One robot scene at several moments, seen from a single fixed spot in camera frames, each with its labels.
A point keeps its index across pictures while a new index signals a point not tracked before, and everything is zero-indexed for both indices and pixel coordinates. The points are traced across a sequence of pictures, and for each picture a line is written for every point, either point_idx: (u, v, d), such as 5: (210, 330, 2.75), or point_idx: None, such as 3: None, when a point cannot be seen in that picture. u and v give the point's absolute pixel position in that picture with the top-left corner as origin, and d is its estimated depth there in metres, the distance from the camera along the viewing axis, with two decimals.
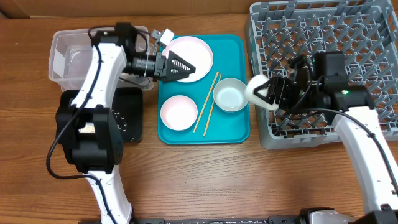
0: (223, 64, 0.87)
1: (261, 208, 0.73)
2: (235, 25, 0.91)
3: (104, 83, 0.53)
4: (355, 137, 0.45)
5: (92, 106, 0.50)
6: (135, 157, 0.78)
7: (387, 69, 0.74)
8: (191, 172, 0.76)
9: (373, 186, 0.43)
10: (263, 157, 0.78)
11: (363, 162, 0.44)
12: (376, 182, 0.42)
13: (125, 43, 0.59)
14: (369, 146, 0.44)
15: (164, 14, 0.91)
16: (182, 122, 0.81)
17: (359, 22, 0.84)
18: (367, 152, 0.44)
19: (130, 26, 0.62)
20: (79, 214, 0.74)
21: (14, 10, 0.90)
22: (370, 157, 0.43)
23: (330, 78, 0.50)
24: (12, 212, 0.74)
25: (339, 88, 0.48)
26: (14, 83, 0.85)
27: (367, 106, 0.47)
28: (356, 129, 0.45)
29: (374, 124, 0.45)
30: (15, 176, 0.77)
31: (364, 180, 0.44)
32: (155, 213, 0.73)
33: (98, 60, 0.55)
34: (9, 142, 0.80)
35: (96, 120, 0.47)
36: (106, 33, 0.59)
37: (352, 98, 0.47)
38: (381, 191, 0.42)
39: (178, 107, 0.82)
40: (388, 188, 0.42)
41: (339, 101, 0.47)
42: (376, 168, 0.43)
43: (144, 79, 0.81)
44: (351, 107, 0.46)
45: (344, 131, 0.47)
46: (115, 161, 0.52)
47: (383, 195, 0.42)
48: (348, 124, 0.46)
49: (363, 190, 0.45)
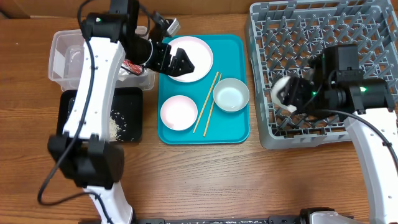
0: (223, 64, 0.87)
1: (260, 209, 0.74)
2: (235, 24, 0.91)
3: (97, 99, 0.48)
4: (370, 145, 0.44)
5: (86, 135, 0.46)
6: (136, 157, 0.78)
7: (387, 69, 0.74)
8: (191, 172, 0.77)
9: (383, 200, 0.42)
10: (263, 156, 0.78)
11: (375, 173, 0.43)
12: (387, 198, 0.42)
13: (122, 30, 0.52)
14: (383, 157, 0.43)
15: (164, 14, 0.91)
16: (182, 122, 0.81)
17: (359, 22, 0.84)
18: (380, 163, 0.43)
19: (126, 8, 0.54)
20: (79, 214, 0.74)
21: (14, 10, 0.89)
22: (384, 170, 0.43)
23: (343, 74, 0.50)
24: (13, 212, 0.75)
25: (356, 83, 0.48)
26: (14, 83, 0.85)
27: (385, 108, 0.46)
28: (370, 134, 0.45)
29: (390, 130, 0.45)
30: (15, 177, 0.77)
31: (373, 190, 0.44)
32: (155, 213, 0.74)
33: (91, 66, 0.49)
34: (10, 143, 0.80)
35: (91, 153, 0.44)
36: (99, 19, 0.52)
37: (369, 96, 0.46)
38: (390, 206, 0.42)
39: (179, 111, 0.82)
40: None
41: (354, 101, 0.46)
42: (388, 181, 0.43)
43: (144, 78, 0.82)
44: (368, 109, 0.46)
45: (356, 135, 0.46)
46: (115, 179, 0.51)
47: (392, 212, 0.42)
48: (363, 129, 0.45)
49: (369, 200, 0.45)
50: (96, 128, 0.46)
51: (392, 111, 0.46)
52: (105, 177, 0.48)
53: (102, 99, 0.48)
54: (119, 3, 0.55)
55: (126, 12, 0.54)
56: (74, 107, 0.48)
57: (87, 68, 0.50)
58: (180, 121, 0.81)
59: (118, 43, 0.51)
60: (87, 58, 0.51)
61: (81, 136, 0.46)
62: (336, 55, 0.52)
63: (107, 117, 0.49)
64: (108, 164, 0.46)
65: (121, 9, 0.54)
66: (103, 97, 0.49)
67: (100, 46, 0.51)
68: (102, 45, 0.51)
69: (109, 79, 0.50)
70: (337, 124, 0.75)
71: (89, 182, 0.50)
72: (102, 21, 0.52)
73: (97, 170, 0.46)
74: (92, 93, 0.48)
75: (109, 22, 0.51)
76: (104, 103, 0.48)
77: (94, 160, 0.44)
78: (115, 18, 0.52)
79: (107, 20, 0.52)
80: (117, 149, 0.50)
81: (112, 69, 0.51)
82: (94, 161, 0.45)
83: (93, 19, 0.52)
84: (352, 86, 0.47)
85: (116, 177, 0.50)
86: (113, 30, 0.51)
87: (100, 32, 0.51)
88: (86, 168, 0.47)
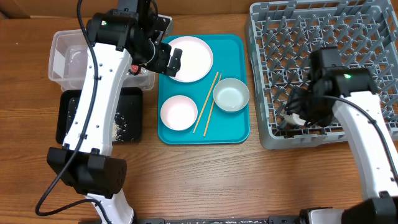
0: (223, 64, 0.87)
1: (261, 209, 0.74)
2: (235, 24, 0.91)
3: (100, 111, 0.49)
4: (356, 124, 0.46)
5: (86, 150, 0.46)
6: (136, 157, 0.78)
7: (387, 69, 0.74)
8: (191, 172, 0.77)
9: (372, 172, 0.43)
10: (263, 156, 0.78)
11: (363, 149, 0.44)
12: (375, 169, 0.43)
13: (130, 33, 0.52)
14: (370, 133, 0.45)
15: (164, 14, 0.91)
16: (182, 122, 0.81)
17: (359, 22, 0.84)
18: (367, 137, 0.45)
19: (135, 7, 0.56)
20: (79, 214, 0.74)
21: (14, 10, 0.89)
22: (371, 144, 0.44)
23: (328, 68, 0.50)
24: (13, 212, 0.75)
25: (340, 72, 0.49)
26: (14, 83, 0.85)
27: (369, 91, 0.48)
28: (357, 114, 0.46)
29: (375, 111, 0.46)
30: (16, 176, 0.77)
31: (363, 165, 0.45)
32: (155, 214, 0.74)
33: (94, 77, 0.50)
34: (10, 143, 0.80)
35: (90, 167, 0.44)
36: (104, 22, 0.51)
37: (354, 83, 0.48)
38: (380, 178, 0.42)
39: (178, 113, 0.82)
40: (387, 175, 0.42)
41: (340, 86, 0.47)
42: (375, 154, 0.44)
43: (144, 77, 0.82)
44: (352, 93, 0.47)
45: (343, 117, 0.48)
46: (116, 189, 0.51)
47: (382, 182, 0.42)
48: (349, 109, 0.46)
49: (360, 176, 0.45)
50: (97, 143, 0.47)
51: (376, 95, 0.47)
52: (105, 188, 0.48)
53: (105, 111, 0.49)
54: (129, 2, 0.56)
55: (135, 10, 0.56)
56: (75, 119, 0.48)
57: (91, 77, 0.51)
58: (178, 121, 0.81)
59: (124, 52, 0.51)
60: (91, 66, 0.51)
61: (82, 150, 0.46)
62: (319, 55, 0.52)
63: (109, 129, 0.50)
64: (107, 178, 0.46)
65: (130, 8, 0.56)
66: (105, 110, 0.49)
67: (104, 55, 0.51)
68: (107, 52, 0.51)
69: (111, 90, 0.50)
70: (337, 124, 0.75)
71: (89, 190, 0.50)
72: (109, 24, 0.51)
73: (97, 182, 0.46)
74: (94, 104, 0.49)
75: (117, 25, 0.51)
76: (106, 116, 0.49)
77: (93, 173, 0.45)
78: (122, 21, 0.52)
79: (114, 23, 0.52)
80: (119, 160, 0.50)
81: (115, 79, 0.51)
82: (93, 175, 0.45)
83: (99, 22, 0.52)
84: (337, 74, 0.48)
85: (117, 188, 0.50)
86: (120, 33, 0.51)
87: (106, 35, 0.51)
88: (86, 180, 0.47)
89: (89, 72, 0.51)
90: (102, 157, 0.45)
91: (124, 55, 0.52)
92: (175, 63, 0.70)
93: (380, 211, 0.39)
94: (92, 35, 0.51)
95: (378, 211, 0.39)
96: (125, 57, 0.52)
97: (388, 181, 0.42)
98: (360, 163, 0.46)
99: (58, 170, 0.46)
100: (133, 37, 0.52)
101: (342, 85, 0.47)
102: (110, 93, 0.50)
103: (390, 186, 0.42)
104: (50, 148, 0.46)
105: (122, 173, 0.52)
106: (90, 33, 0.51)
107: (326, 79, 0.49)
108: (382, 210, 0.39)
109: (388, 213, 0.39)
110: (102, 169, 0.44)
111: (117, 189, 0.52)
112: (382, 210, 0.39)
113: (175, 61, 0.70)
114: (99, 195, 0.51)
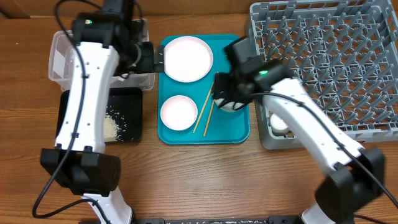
0: (223, 64, 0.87)
1: (260, 209, 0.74)
2: (235, 24, 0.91)
3: (91, 110, 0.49)
4: (288, 110, 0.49)
5: (79, 149, 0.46)
6: (136, 157, 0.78)
7: (387, 69, 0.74)
8: (190, 172, 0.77)
9: (320, 148, 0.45)
10: (264, 156, 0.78)
11: (303, 131, 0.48)
12: (321, 145, 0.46)
13: (115, 30, 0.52)
14: (302, 114, 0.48)
15: (163, 14, 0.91)
16: (181, 121, 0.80)
17: (359, 22, 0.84)
18: (301, 120, 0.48)
19: (120, 7, 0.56)
20: (79, 214, 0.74)
21: (14, 10, 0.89)
22: (307, 123, 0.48)
23: (244, 64, 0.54)
24: (13, 212, 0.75)
25: (256, 70, 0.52)
26: (14, 83, 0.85)
27: (287, 78, 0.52)
28: (285, 102, 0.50)
29: (299, 93, 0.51)
30: (15, 176, 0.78)
31: (311, 146, 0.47)
32: (155, 213, 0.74)
33: (82, 75, 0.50)
34: (10, 143, 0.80)
35: (84, 165, 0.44)
36: (89, 22, 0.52)
37: (270, 76, 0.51)
38: (328, 151, 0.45)
39: (175, 111, 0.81)
40: (333, 145, 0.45)
41: (260, 84, 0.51)
42: (316, 132, 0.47)
43: (144, 78, 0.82)
44: (274, 84, 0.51)
45: (275, 107, 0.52)
46: (112, 187, 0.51)
47: (331, 155, 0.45)
48: (276, 100, 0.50)
49: (313, 155, 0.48)
50: (89, 140, 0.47)
51: (293, 79, 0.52)
52: (101, 186, 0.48)
53: (95, 108, 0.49)
54: (113, 2, 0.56)
55: (119, 10, 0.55)
56: (65, 119, 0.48)
57: (79, 76, 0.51)
58: (178, 115, 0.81)
59: (109, 49, 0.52)
60: (78, 65, 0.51)
61: (74, 149, 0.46)
62: None
63: (99, 126, 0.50)
64: (102, 175, 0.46)
65: (114, 8, 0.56)
66: (94, 107, 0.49)
67: (91, 54, 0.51)
68: (94, 50, 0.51)
69: (99, 88, 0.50)
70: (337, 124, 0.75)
71: (85, 190, 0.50)
72: (94, 23, 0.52)
73: (93, 180, 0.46)
74: (84, 104, 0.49)
75: (102, 23, 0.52)
76: (96, 114, 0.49)
77: (87, 171, 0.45)
78: (107, 19, 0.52)
79: (99, 21, 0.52)
80: (114, 158, 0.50)
81: (102, 78, 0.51)
82: (87, 172, 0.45)
83: (83, 21, 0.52)
84: (252, 73, 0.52)
85: (113, 185, 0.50)
86: (106, 31, 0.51)
87: (91, 33, 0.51)
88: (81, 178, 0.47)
89: (76, 71, 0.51)
90: (95, 154, 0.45)
91: (111, 53, 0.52)
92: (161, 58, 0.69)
93: (341, 182, 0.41)
94: (78, 34, 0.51)
95: (339, 181, 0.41)
96: (111, 55, 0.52)
97: (336, 152, 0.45)
98: (309, 147, 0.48)
99: (52, 170, 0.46)
100: (119, 34, 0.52)
101: (262, 81, 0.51)
102: (99, 91, 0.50)
103: (339, 155, 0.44)
104: (42, 150, 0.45)
105: (117, 171, 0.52)
106: (75, 33, 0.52)
107: (245, 78, 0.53)
108: (340, 179, 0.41)
109: (346, 180, 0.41)
110: (96, 166, 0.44)
111: (113, 188, 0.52)
112: (341, 179, 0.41)
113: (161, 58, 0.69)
114: (96, 194, 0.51)
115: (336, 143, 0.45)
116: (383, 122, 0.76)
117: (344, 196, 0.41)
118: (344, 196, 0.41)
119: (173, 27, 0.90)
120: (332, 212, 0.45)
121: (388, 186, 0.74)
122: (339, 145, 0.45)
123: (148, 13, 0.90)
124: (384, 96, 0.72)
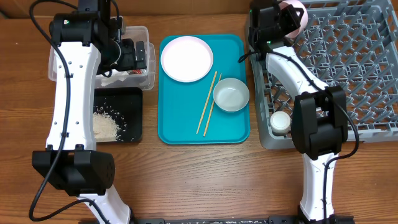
0: (223, 64, 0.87)
1: (260, 208, 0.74)
2: (234, 25, 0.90)
3: (78, 109, 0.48)
4: (279, 63, 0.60)
5: (71, 148, 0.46)
6: (135, 157, 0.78)
7: (387, 69, 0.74)
8: (191, 172, 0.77)
9: (296, 86, 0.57)
10: (263, 156, 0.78)
11: (288, 77, 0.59)
12: (298, 83, 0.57)
13: (94, 28, 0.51)
14: (290, 65, 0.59)
15: (163, 14, 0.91)
16: (180, 73, 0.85)
17: (359, 22, 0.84)
18: (287, 68, 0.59)
19: (96, 6, 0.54)
20: (79, 214, 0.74)
21: (14, 10, 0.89)
22: (293, 72, 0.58)
23: (263, 28, 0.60)
24: (13, 212, 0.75)
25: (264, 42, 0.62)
26: (14, 83, 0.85)
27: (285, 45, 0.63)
28: (279, 59, 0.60)
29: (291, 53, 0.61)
30: (15, 176, 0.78)
31: (292, 88, 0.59)
32: (154, 213, 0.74)
33: (65, 75, 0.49)
34: (10, 143, 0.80)
35: (77, 164, 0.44)
36: (67, 22, 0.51)
37: (275, 46, 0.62)
38: (301, 88, 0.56)
39: (173, 61, 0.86)
40: (306, 83, 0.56)
41: (265, 49, 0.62)
42: (293, 76, 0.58)
43: (144, 77, 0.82)
44: (274, 48, 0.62)
45: (271, 63, 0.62)
46: (106, 185, 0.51)
47: (303, 89, 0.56)
48: (273, 57, 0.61)
49: (293, 93, 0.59)
50: (79, 139, 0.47)
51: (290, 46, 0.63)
52: (96, 185, 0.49)
53: (82, 107, 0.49)
54: (89, 1, 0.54)
55: (96, 9, 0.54)
56: (54, 119, 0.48)
57: (63, 76, 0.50)
58: (177, 73, 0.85)
59: (91, 47, 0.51)
60: (60, 66, 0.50)
61: (65, 149, 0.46)
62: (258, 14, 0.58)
63: (89, 125, 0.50)
64: (96, 173, 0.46)
65: (91, 7, 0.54)
66: (82, 106, 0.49)
67: (73, 53, 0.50)
68: (75, 50, 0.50)
69: (85, 87, 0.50)
70: None
71: (81, 190, 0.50)
72: (71, 22, 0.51)
73: (87, 179, 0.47)
74: (71, 104, 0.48)
75: (81, 22, 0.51)
76: (84, 111, 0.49)
77: (80, 170, 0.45)
78: (85, 17, 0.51)
79: (77, 20, 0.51)
80: (106, 155, 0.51)
81: (86, 75, 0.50)
82: (81, 172, 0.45)
83: (61, 22, 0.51)
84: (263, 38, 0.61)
85: (108, 183, 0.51)
86: (84, 30, 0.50)
87: (70, 33, 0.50)
88: (76, 178, 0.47)
89: (60, 73, 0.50)
90: (87, 152, 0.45)
91: (92, 50, 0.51)
92: (142, 54, 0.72)
93: (305, 102, 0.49)
94: (57, 36, 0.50)
95: (302, 101, 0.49)
96: (92, 51, 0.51)
97: (308, 87, 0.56)
98: (291, 88, 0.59)
99: (46, 173, 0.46)
100: (97, 32, 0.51)
101: (265, 46, 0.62)
102: (85, 89, 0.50)
103: (310, 89, 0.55)
104: (35, 152, 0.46)
105: (111, 168, 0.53)
106: (54, 35, 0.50)
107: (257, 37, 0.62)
108: (305, 101, 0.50)
109: (310, 102, 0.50)
110: (89, 164, 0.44)
111: (107, 186, 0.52)
112: (305, 101, 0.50)
113: (142, 54, 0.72)
114: (92, 193, 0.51)
115: (307, 81, 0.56)
116: (383, 122, 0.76)
117: (307, 118, 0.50)
118: (308, 119, 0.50)
119: (173, 27, 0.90)
120: (301, 142, 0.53)
121: (388, 186, 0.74)
122: (310, 83, 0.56)
123: (148, 12, 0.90)
124: (384, 96, 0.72)
